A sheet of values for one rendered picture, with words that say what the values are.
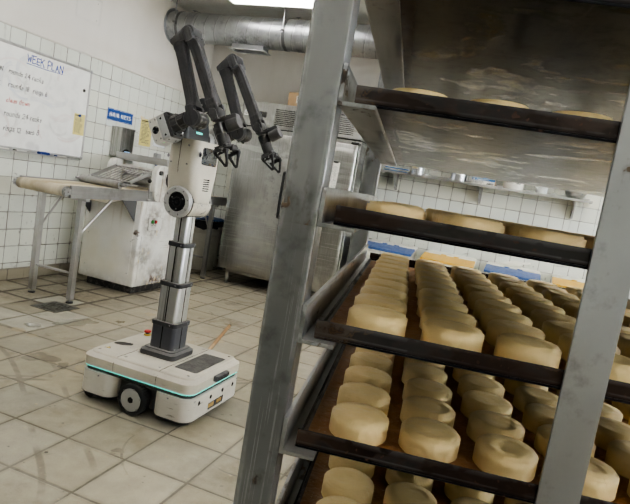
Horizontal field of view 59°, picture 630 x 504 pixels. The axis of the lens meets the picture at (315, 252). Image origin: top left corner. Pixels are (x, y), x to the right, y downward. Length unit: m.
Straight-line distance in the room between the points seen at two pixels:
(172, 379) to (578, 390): 2.46
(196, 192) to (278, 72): 4.60
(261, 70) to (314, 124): 6.97
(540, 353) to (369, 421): 0.15
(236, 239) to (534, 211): 3.25
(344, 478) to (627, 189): 0.36
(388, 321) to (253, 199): 5.76
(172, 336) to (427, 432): 2.54
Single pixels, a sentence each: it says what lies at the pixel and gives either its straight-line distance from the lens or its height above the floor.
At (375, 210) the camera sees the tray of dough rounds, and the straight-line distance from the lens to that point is 0.45.
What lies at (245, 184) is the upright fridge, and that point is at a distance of 6.24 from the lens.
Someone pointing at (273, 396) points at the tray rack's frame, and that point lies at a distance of 0.45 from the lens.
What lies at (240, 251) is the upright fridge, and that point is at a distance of 6.27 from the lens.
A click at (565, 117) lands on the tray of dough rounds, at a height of 1.32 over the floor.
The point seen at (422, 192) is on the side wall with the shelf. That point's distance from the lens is 6.57.
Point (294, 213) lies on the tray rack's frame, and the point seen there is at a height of 1.22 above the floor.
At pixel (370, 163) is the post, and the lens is 1.03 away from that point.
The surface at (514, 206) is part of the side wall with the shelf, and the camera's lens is 6.49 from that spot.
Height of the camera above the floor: 1.24
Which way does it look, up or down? 7 degrees down
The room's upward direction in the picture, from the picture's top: 10 degrees clockwise
